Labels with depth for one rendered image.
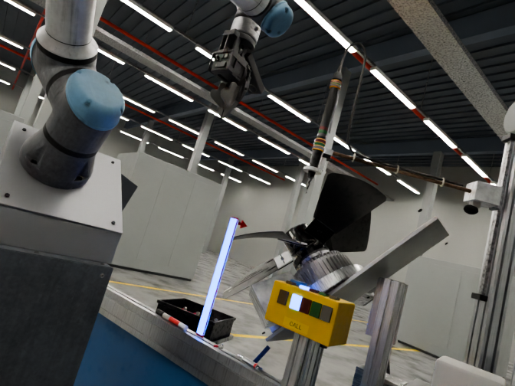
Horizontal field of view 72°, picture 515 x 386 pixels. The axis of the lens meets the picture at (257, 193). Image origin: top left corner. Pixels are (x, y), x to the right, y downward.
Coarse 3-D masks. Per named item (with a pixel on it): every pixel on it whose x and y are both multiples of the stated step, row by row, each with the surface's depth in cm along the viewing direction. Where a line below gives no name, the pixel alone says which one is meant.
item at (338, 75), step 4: (340, 68) 136; (336, 72) 135; (340, 72) 135; (336, 76) 135; (340, 76) 135; (340, 80) 137; (312, 152) 132; (316, 152) 130; (320, 152) 131; (312, 156) 131; (316, 156) 130; (320, 156) 131; (312, 160) 130; (316, 160) 130; (312, 164) 130; (316, 164) 130; (308, 172) 131; (312, 172) 130; (308, 176) 130; (312, 176) 130
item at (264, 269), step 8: (264, 264) 137; (272, 264) 134; (248, 272) 143; (256, 272) 135; (264, 272) 131; (272, 272) 130; (240, 280) 137; (248, 280) 132; (256, 280) 129; (232, 288) 133; (240, 288) 129; (224, 296) 128
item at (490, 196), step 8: (472, 184) 130; (480, 184) 127; (488, 184) 127; (472, 192) 128; (480, 192) 126; (488, 192) 126; (496, 192) 126; (464, 200) 132; (472, 200) 128; (480, 200) 126; (488, 200) 126; (496, 200) 126; (496, 208) 127
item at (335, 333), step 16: (288, 288) 78; (272, 304) 79; (288, 304) 77; (336, 304) 71; (352, 304) 77; (272, 320) 78; (288, 320) 76; (304, 320) 74; (320, 320) 72; (336, 320) 71; (304, 336) 73; (320, 336) 71; (336, 336) 72
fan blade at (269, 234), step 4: (256, 232) 105; (260, 232) 105; (264, 232) 104; (268, 232) 104; (272, 232) 103; (276, 232) 103; (280, 232) 103; (236, 236) 110; (240, 236) 110; (244, 236) 110; (248, 236) 111; (252, 236) 112; (256, 236) 112; (260, 236) 112; (264, 236) 112; (268, 236) 111; (272, 236) 110; (276, 236) 109; (280, 236) 108; (284, 236) 107; (292, 240) 115; (296, 240) 121
